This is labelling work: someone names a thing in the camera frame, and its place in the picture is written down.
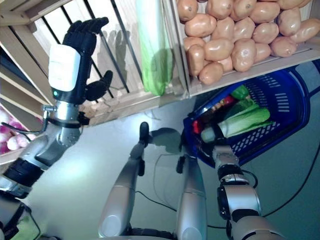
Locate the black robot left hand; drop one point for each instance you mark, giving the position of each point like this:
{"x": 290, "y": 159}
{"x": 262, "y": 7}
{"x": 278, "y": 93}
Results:
{"x": 63, "y": 65}

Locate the slim pale napa cabbage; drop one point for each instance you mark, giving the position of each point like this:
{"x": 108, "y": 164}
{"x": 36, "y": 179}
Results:
{"x": 152, "y": 50}

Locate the large green napa cabbage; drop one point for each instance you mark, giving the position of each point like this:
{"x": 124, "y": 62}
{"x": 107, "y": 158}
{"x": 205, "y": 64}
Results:
{"x": 250, "y": 117}

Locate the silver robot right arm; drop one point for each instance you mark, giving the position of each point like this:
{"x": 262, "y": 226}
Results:
{"x": 240, "y": 200}

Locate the blue plastic shopping basket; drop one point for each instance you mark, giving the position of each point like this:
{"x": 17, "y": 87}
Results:
{"x": 287, "y": 105}

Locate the wooden slatted cabbage crate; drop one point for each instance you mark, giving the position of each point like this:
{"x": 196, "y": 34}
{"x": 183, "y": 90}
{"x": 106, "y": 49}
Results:
{"x": 130, "y": 102}

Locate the purple white turnip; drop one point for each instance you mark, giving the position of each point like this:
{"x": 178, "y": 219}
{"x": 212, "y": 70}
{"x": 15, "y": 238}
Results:
{"x": 5, "y": 130}
{"x": 16, "y": 143}

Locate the wooden turnip crate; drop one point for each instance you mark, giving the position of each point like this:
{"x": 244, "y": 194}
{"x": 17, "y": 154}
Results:
{"x": 10, "y": 158}

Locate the brown potato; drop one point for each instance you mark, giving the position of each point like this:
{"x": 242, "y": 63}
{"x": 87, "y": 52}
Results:
{"x": 210, "y": 73}
{"x": 243, "y": 53}
{"x": 243, "y": 28}
{"x": 193, "y": 41}
{"x": 200, "y": 25}
{"x": 265, "y": 32}
{"x": 288, "y": 21}
{"x": 196, "y": 58}
{"x": 283, "y": 46}
{"x": 306, "y": 30}
{"x": 217, "y": 48}

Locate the red pepper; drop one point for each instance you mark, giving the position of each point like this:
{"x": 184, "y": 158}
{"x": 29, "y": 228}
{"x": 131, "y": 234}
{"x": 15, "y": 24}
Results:
{"x": 196, "y": 126}

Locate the robot legs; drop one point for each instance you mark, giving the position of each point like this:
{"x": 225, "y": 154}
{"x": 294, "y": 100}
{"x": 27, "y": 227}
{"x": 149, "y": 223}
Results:
{"x": 120, "y": 200}

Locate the pale white radish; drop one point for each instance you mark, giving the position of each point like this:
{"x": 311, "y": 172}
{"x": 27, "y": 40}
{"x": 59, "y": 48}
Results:
{"x": 209, "y": 134}

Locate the green pepper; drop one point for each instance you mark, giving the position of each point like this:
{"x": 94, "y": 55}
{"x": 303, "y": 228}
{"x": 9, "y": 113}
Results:
{"x": 240, "y": 92}

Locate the silver robot right leg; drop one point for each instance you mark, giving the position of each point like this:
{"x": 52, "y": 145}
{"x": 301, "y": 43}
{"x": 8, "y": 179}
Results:
{"x": 191, "y": 200}

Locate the wooden potato crate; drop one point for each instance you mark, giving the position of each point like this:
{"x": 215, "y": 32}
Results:
{"x": 250, "y": 72}

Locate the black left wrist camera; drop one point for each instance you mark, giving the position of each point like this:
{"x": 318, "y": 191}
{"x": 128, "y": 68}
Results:
{"x": 83, "y": 118}

